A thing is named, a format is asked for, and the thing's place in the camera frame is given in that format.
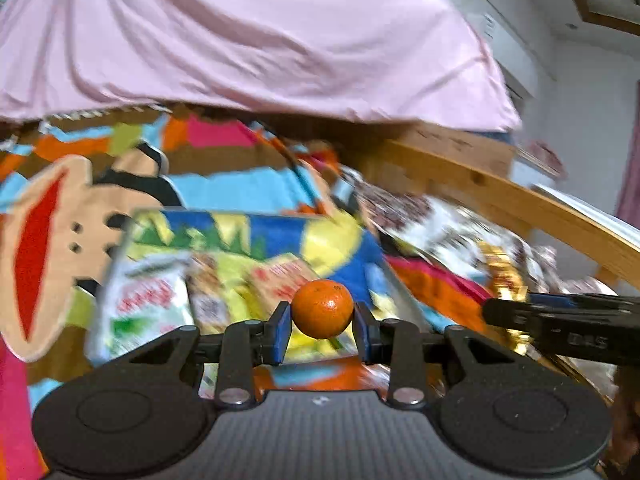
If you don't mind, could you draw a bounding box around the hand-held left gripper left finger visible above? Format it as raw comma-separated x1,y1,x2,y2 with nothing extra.
130,302,293,408

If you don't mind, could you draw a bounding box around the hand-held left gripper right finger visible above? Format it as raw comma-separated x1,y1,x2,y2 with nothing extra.
351,302,506,408

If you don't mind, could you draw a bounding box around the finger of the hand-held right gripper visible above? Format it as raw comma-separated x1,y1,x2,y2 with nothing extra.
482,298,538,333

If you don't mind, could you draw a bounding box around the orange tangerine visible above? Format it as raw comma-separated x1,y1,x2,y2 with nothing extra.
291,279,355,339

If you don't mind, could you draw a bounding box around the orange and red snack packet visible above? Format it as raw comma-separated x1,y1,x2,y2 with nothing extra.
249,255,322,313

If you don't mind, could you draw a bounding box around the clear peanut snack packet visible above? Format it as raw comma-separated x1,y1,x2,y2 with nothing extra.
187,254,252,335

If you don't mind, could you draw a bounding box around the grey box with colourful print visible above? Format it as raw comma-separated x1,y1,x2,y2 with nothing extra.
97,206,432,366

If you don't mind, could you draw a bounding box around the green and white snack packet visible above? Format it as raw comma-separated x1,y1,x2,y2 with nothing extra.
87,254,197,367

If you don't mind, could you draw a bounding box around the gold foil wrapper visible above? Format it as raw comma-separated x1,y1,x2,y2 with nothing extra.
477,242,532,303

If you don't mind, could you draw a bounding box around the brown floral patterned quilt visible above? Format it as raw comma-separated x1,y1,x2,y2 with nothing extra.
350,180,618,321

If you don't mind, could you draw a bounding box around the white board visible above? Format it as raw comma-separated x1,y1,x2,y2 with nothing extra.
532,183,640,251

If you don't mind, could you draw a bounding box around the striped cartoon blanket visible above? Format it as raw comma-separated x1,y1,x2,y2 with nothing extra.
0,105,496,480

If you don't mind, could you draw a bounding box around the wooden bed end board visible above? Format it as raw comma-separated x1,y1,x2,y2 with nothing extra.
395,121,517,178

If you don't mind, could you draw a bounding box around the white air conditioner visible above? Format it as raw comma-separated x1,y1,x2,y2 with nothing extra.
467,10,540,100

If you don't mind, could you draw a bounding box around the pink hanging sheet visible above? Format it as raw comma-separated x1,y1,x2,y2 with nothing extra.
0,0,523,133

